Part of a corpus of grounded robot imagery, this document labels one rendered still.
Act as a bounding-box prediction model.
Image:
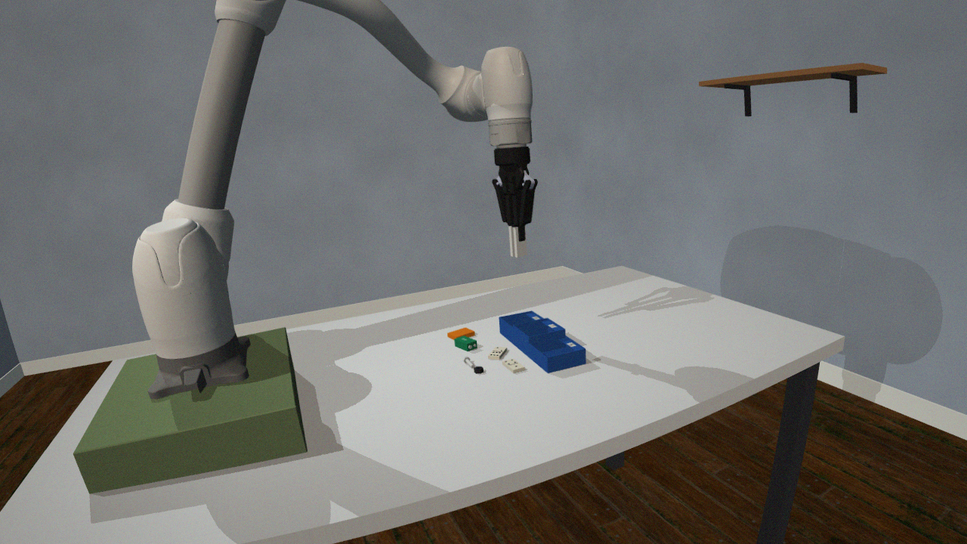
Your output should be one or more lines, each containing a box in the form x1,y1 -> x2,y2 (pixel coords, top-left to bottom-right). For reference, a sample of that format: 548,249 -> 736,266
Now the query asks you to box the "green battery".
454,336 -> 477,351

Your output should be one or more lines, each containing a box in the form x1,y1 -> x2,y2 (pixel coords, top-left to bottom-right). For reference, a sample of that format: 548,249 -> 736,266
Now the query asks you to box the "blue rack of bins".
499,311 -> 586,373

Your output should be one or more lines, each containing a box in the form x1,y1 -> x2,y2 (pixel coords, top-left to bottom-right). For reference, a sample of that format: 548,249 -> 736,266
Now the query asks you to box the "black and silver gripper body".
494,147 -> 530,190

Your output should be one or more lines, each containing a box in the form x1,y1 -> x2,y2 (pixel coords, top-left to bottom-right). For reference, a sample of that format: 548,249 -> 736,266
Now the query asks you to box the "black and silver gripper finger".
492,174 -> 515,257
508,171 -> 538,258

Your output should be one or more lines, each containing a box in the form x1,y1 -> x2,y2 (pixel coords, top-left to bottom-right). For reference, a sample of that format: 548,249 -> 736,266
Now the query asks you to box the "orange flat square pad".
447,328 -> 475,340

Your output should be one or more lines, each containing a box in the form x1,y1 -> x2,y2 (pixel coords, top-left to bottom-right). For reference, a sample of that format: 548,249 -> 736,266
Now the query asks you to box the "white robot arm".
132,0 -> 533,399

